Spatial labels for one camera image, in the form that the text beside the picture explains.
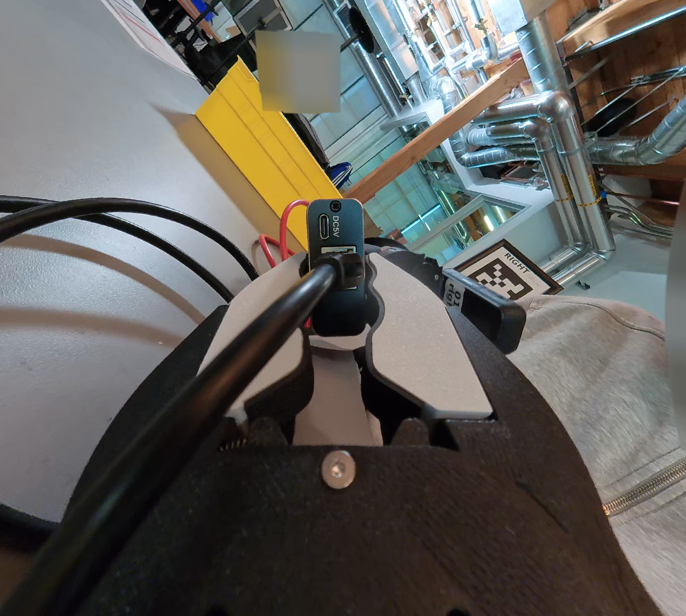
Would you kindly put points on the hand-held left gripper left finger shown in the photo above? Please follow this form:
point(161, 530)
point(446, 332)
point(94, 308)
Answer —
point(287, 377)

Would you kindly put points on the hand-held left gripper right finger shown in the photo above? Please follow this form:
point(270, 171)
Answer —
point(423, 359)

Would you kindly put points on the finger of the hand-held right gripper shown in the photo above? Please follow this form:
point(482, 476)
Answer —
point(332, 407)

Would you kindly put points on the black network splitter box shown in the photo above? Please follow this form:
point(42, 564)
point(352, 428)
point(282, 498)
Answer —
point(337, 316)

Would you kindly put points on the yellow storage bin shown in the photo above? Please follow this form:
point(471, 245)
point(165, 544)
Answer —
point(252, 134)

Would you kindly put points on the silver ventilation pipes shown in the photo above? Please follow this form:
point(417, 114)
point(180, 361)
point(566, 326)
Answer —
point(557, 123)

